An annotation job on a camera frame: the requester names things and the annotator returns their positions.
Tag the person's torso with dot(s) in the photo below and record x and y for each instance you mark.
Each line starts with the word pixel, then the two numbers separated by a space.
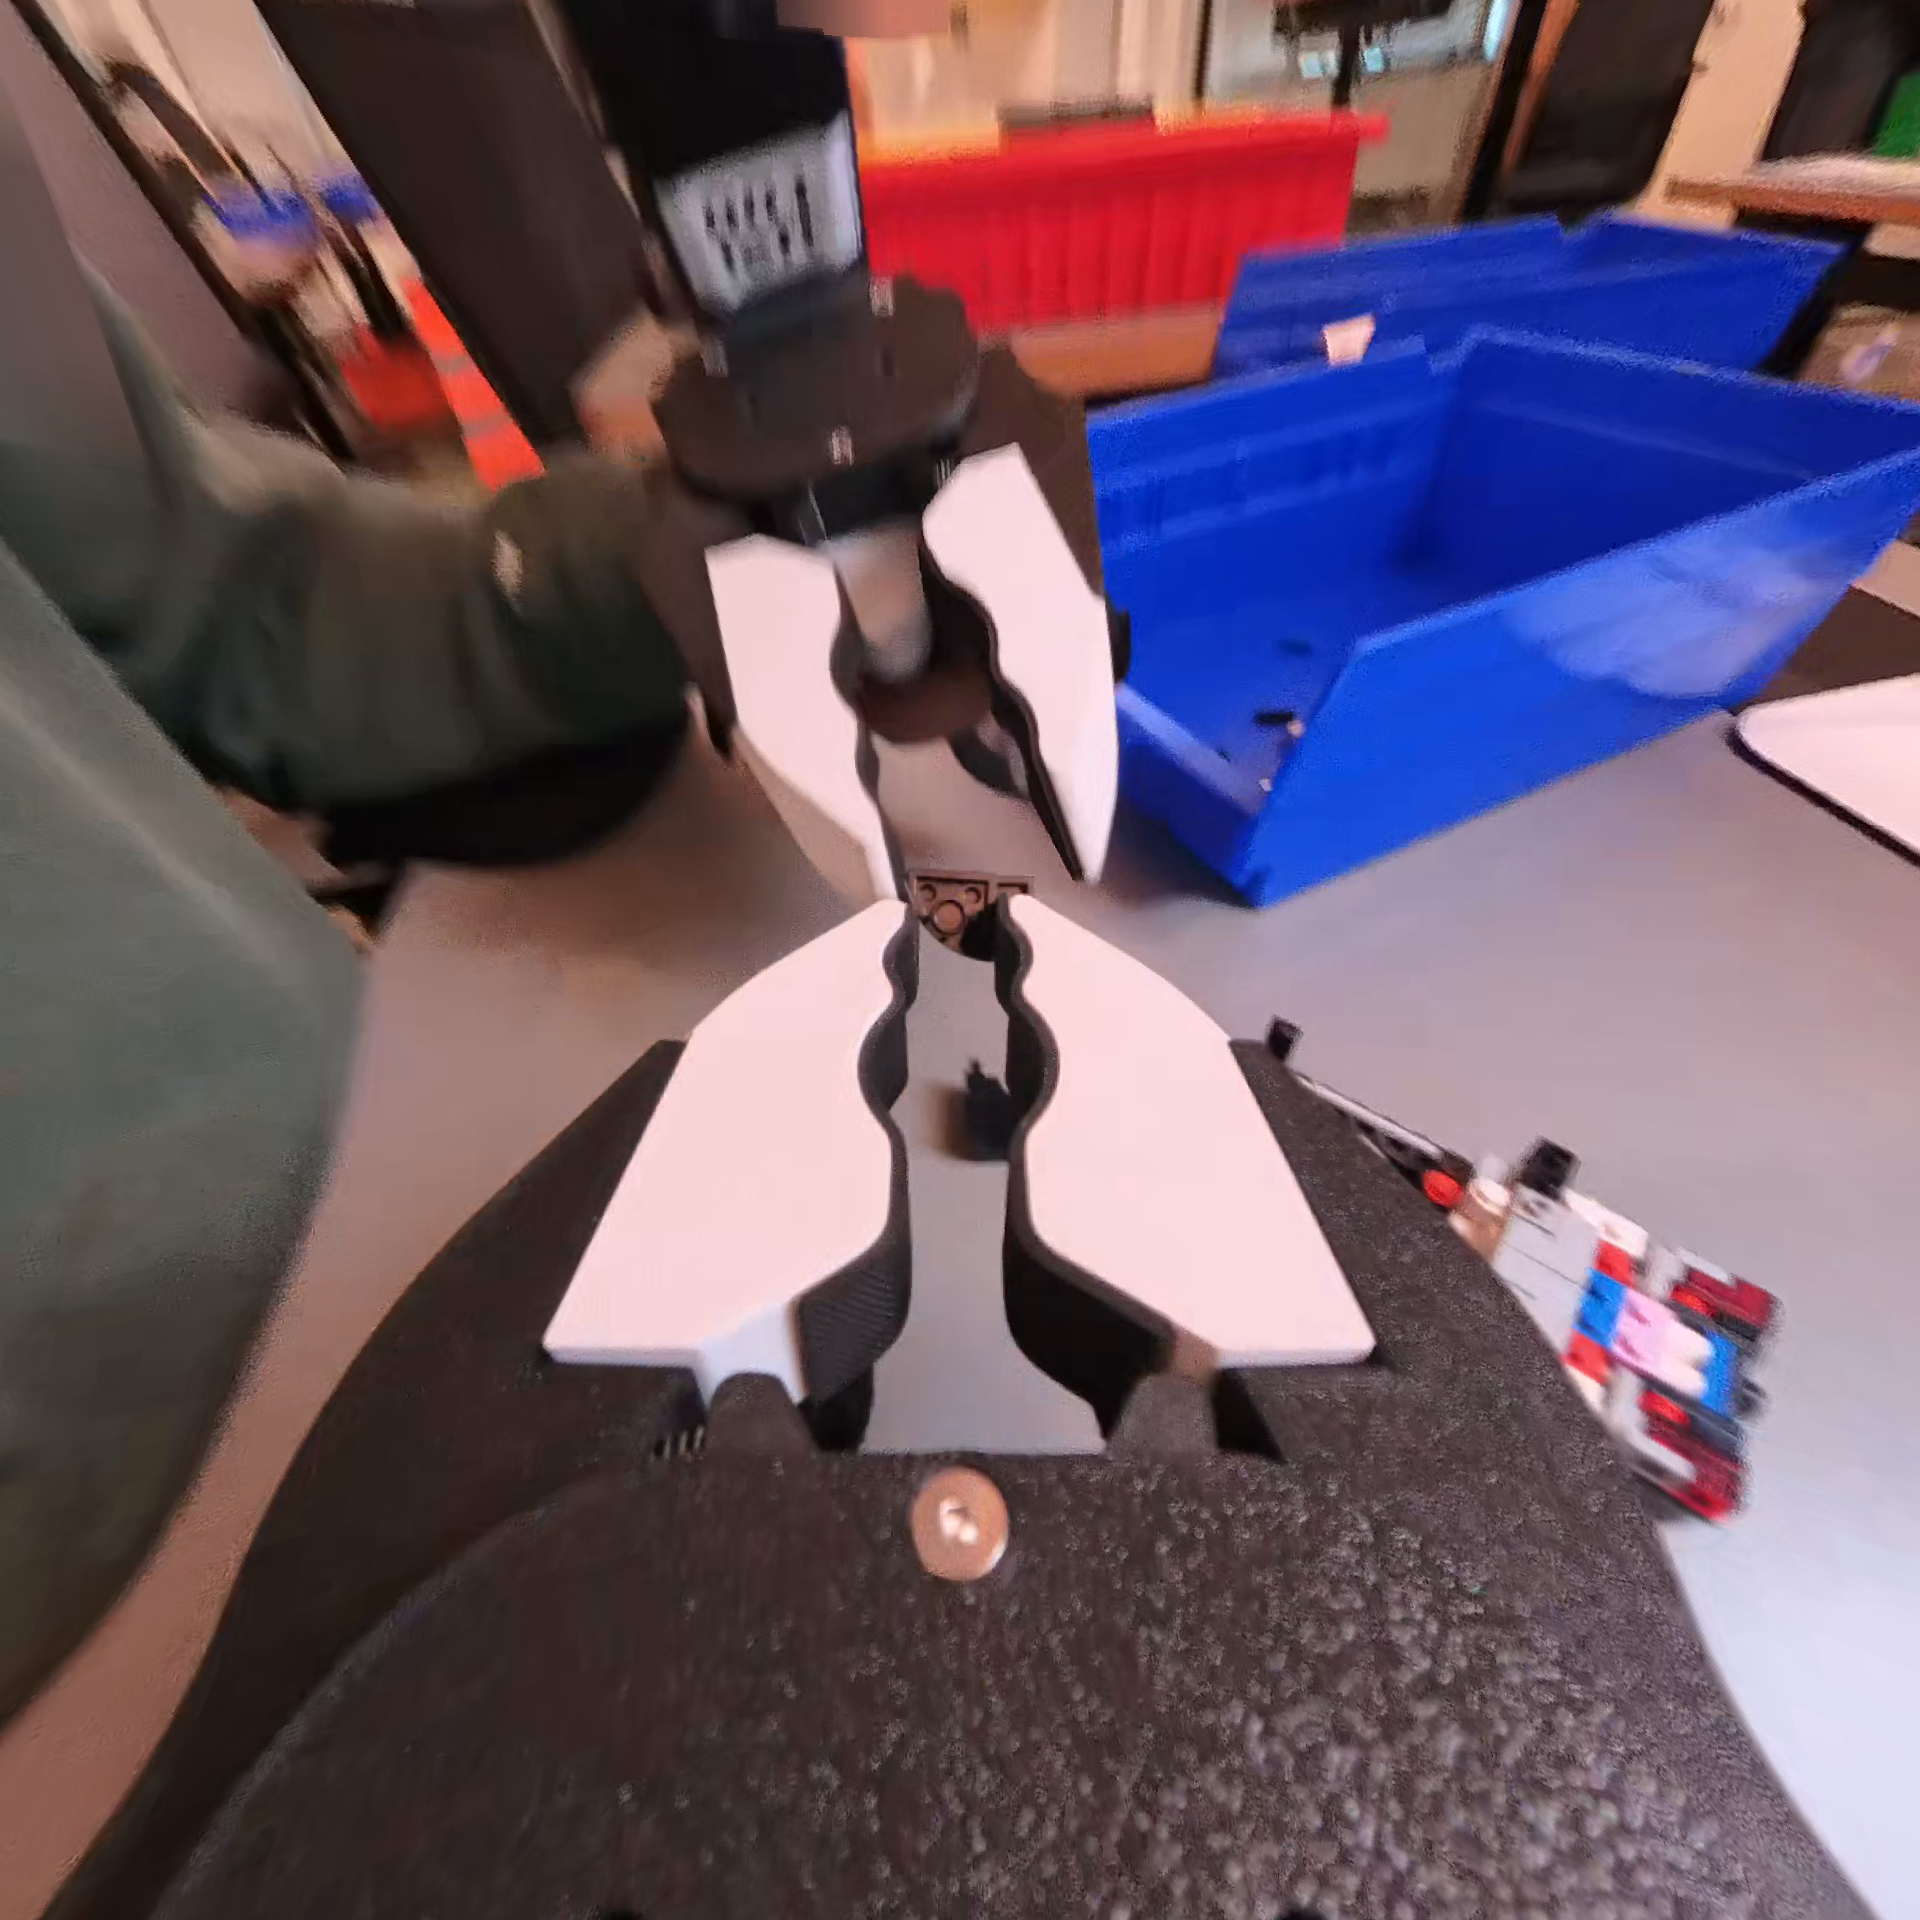
pixel 120 1200

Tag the wooden background desk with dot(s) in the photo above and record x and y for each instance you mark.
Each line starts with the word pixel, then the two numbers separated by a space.
pixel 1800 196

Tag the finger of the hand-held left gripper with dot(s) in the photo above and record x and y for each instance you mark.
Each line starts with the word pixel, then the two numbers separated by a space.
pixel 1037 616
pixel 787 676

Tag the large blue plastic bin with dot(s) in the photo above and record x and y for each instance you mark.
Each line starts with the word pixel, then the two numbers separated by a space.
pixel 1501 600

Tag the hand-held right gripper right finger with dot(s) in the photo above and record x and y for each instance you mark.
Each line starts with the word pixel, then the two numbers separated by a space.
pixel 1187 1200

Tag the white book stand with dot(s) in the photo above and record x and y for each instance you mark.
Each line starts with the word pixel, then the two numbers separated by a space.
pixel 1847 750

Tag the brick car model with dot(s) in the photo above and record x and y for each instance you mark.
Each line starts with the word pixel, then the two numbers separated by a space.
pixel 1591 1306

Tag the red plastic bin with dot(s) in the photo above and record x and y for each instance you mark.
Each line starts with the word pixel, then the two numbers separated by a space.
pixel 1111 211

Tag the small dark grey brick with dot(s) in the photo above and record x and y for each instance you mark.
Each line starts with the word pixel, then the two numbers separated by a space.
pixel 960 901

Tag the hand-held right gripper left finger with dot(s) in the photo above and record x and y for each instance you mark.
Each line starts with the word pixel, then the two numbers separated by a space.
pixel 736 1200

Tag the wooden background table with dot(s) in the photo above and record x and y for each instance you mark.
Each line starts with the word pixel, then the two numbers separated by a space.
pixel 1111 346

